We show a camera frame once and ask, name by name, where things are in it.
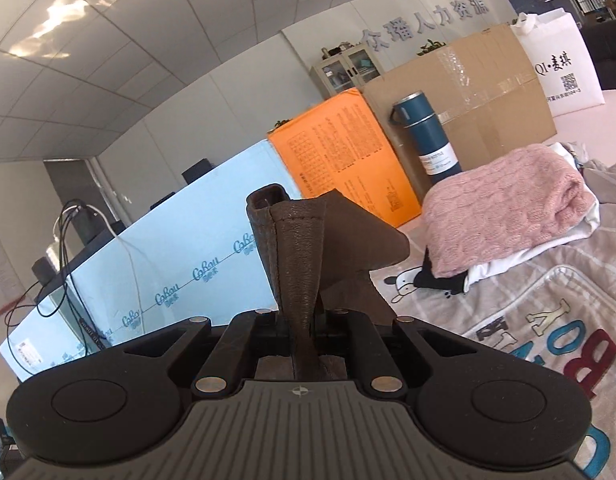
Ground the black speaker box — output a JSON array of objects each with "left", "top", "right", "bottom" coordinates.
[{"left": 32, "top": 256, "right": 54, "bottom": 286}]

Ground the grey window blind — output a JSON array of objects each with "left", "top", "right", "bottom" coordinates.
[{"left": 44, "top": 157, "right": 107, "bottom": 242}]

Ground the printed checked blanket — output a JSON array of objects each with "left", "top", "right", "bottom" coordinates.
[{"left": 373, "top": 200, "right": 616, "bottom": 480}]

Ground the white tote bag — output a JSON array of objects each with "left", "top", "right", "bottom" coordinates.
[{"left": 510, "top": 7, "right": 605, "bottom": 116}]

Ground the black cable bundle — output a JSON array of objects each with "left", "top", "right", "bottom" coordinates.
[{"left": 5, "top": 200, "right": 114, "bottom": 357}]

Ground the black garment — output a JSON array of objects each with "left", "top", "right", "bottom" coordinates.
[{"left": 413, "top": 247, "right": 472, "bottom": 297}]

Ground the grey garment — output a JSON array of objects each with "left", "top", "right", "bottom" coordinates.
[{"left": 568, "top": 142, "right": 616, "bottom": 207}]

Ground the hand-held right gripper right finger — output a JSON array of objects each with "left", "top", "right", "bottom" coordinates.
[{"left": 313, "top": 307, "right": 490, "bottom": 397}]

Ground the white garment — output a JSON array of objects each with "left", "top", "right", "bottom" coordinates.
[{"left": 460, "top": 142, "right": 602, "bottom": 294}]

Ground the orange carton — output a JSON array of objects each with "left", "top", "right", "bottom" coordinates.
[{"left": 267, "top": 87, "right": 423, "bottom": 229}]

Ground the beige glass door cabinet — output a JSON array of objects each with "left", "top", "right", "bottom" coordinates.
[{"left": 310, "top": 42, "right": 387, "bottom": 101}]

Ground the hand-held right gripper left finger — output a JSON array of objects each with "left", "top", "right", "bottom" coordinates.
[{"left": 108, "top": 308, "right": 289, "bottom": 397}]

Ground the dark sofa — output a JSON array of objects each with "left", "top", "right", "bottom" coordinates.
[{"left": 583, "top": 17, "right": 616, "bottom": 92}]

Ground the silver wall lettering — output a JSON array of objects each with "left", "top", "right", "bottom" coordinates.
[{"left": 360, "top": 0, "right": 492, "bottom": 51}]

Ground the labelled light blue carton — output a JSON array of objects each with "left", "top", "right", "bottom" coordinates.
[{"left": 0, "top": 280, "right": 88, "bottom": 384}]

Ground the teal thermos bottle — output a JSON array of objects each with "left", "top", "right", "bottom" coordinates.
[{"left": 390, "top": 91, "right": 461, "bottom": 187}]

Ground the pink knitted sweater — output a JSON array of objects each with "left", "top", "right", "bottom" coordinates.
[{"left": 422, "top": 142, "right": 597, "bottom": 279}]

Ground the brown garment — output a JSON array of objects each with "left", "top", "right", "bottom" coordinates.
[{"left": 245, "top": 183, "right": 411, "bottom": 384}]

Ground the large cardboard box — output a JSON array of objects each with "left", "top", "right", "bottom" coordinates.
[{"left": 363, "top": 24, "right": 558, "bottom": 174}]

